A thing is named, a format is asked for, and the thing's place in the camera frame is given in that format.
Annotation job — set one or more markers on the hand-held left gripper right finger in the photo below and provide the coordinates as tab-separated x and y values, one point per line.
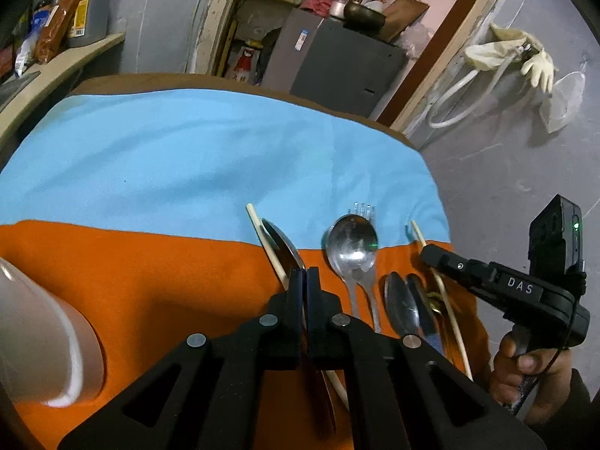
313	300

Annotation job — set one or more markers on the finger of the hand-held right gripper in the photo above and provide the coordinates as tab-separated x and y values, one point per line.
457	267

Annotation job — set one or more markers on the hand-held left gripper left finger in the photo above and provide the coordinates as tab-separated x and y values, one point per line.
296	300

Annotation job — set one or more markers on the wooden chopstick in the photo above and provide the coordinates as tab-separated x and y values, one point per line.
267	243
450	309

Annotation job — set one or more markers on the steel fork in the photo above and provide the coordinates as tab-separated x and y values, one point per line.
370	290

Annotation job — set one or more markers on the steel table knife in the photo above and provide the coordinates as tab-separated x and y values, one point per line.
424	318

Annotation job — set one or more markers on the person's right forearm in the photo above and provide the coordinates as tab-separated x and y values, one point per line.
580	403

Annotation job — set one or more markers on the person's right hand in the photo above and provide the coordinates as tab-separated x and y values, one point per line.
546	384

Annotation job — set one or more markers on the brass-coloured utensil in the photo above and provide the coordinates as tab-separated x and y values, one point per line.
436	302

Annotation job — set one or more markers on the small steel spoon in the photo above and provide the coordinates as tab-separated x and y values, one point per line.
401	304

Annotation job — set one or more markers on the large steel spoon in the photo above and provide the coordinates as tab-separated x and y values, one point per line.
351	243

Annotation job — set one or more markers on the orange cloth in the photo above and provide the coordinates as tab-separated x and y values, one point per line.
164	290

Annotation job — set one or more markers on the light blue cloth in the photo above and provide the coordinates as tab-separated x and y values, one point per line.
187	159

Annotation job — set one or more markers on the clear plastic bag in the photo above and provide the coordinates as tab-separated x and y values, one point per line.
565	101

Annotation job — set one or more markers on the cream rubber glove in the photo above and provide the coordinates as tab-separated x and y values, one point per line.
492	47
541	68

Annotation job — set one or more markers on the grey metal cabinet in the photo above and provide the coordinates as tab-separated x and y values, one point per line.
337	61

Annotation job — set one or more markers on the red and white bag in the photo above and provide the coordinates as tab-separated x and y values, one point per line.
244	63

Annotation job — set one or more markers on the wooden cutting board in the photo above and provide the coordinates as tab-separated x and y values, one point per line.
407	16

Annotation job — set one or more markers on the dark metal bowl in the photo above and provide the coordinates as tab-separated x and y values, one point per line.
364	16

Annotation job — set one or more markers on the white bowl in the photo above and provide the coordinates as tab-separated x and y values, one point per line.
374	5

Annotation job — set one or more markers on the small metal pot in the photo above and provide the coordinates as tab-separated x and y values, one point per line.
336	8

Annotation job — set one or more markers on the red cloth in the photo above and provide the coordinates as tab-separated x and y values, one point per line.
318	2

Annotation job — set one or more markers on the plastic jug with yellow label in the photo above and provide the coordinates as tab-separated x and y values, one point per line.
91	9

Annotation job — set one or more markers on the orange snack packet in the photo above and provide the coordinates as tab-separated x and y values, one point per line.
58	23

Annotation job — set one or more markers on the wooden door frame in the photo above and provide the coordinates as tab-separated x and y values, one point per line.
450	33

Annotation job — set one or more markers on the wooden wall shelf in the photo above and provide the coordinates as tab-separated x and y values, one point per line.
56	65

